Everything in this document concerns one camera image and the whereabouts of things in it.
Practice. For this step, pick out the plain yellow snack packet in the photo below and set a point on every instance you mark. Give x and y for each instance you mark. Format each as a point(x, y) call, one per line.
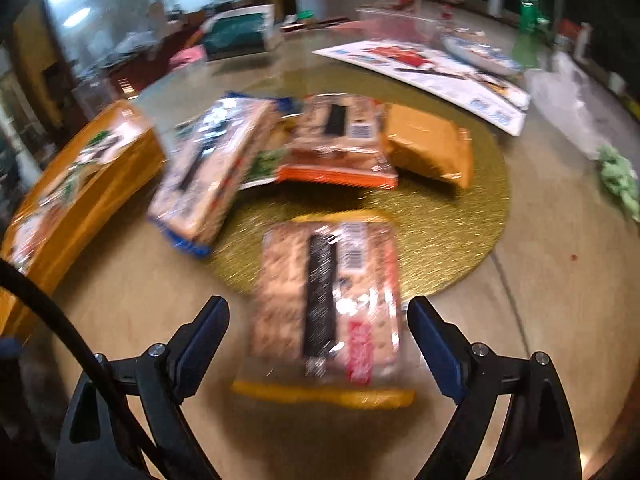
point(430, 147)

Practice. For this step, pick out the blue patterned plate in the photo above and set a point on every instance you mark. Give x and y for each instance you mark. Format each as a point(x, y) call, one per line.
point(480, 52)

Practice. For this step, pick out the crumpled green cloth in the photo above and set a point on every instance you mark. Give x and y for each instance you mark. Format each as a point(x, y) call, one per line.
point(620, 180)

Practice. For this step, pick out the blue-edged square cracker packet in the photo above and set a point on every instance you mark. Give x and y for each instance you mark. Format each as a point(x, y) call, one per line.
point(215, 170)

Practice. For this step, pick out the white printed flyer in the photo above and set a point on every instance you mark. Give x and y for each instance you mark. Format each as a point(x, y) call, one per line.
point(450, 75)

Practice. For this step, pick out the white spray bottle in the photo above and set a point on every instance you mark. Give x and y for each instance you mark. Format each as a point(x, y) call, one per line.
point(581, 40)

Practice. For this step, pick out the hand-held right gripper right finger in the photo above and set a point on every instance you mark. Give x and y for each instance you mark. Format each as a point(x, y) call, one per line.
point(431, 347)

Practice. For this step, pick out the green tissue box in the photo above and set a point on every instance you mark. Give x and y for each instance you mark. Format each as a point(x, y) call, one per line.
point(240, 32)

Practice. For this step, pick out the round gold placemat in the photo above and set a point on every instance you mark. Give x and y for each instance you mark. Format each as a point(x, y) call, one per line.
point(450, 230)

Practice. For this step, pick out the yellow-edged square cracker packet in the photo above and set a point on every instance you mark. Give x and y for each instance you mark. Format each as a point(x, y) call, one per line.
point(325, 305)

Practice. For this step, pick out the pink cloth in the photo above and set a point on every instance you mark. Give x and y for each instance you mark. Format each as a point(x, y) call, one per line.
point(187, 56)

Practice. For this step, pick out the orange-edged square cracker packet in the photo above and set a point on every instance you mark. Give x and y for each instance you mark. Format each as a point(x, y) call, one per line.
point(340, 145)

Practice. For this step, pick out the clear plastic bag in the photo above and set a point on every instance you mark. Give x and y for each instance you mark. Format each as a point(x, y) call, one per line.
point(570, 100)

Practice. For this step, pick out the green plastic bottle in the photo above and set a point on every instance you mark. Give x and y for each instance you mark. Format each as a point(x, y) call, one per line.
point(529, 30)

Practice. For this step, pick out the large yellow snack bag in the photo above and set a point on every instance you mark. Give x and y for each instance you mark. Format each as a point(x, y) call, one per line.
point(85, 185)

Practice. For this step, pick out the small green-lidded jar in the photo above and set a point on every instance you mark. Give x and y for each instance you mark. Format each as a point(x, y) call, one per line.
point(306, 16)

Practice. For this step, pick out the clear plastic container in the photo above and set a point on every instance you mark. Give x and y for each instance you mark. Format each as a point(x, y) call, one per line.
point(400, 25)

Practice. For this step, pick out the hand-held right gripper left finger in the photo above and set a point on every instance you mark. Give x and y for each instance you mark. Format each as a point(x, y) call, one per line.
point(205, 340)

